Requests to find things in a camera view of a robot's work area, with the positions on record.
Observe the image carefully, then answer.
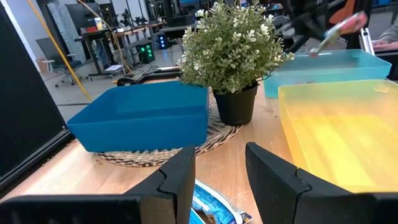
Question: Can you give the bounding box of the black flat panel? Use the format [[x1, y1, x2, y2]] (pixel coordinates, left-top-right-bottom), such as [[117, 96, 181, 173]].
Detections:
[[0, 2, 74, 191]]

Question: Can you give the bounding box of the black monitor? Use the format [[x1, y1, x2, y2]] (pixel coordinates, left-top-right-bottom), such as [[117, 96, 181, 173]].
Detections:
[[65, 2, 108, 30]]

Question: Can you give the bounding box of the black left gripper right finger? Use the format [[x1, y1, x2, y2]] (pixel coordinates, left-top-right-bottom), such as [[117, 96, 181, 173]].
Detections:
[[244, 142, 398, 224]]

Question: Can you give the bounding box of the light blue granola bar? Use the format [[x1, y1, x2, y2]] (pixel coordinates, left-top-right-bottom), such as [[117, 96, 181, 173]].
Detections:
[[188, 179, 253, 224]]

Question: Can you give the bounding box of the teal translucent plastic bin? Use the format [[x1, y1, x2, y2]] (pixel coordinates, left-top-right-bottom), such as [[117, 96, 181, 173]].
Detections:
[[263, 49, 392, 100]]

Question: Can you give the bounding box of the silver aluminium post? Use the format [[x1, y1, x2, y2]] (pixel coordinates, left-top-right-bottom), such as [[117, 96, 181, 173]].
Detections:
[[359, 27, 376, 56]]

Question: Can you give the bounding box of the computer tower with blue lights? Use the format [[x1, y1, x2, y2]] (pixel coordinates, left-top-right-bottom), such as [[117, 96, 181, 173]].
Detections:
[[157, 33, 171, 50]]

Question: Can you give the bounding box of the yellow cable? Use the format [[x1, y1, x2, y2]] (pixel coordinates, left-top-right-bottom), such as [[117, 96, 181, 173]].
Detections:
[[27, 0, 93, 102]]

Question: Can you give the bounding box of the yellow translucent plastic bin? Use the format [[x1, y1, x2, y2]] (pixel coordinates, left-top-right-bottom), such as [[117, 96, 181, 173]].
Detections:
[[277, 79, 398, 194]]

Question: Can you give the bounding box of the dark blue plastic bin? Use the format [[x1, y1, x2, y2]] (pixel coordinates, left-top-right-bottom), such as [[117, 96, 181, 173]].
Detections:
[[67, 81, 210, 153]]

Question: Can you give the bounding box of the red chocolate chip granola bar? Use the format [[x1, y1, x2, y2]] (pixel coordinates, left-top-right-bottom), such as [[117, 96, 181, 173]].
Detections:
[[309, 11, 368, 58]]

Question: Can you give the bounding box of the orange chair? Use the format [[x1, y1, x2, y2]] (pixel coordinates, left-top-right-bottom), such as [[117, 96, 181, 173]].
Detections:
[[328, 0, 357, 26]]

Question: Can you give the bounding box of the computer tower with green lights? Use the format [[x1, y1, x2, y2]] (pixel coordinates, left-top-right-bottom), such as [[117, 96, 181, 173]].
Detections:
[[136, 42, 156, 65]]

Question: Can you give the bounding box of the grey office chair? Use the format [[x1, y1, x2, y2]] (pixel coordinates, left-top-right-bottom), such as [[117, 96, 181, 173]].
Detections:
[[35, 37, 83, 88]]

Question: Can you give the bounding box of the artificial plant in black pot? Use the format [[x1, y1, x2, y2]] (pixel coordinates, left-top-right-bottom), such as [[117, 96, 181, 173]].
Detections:
[[177, 0, 295, 127]]

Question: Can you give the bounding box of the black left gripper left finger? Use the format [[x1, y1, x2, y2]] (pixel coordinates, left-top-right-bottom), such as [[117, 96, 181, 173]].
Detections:
[[0, 144, 197, 224]]

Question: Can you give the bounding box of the person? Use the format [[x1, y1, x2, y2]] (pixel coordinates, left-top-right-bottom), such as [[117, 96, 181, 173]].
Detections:
[[371, 23, 398, 50]]

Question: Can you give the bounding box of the black metal table frame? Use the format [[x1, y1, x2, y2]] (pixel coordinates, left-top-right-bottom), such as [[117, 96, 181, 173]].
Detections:
[[116, 49, 398, 87]]

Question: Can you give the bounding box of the black desk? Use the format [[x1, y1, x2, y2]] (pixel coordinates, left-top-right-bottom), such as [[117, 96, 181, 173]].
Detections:
[[74, 21, 167, 78]]

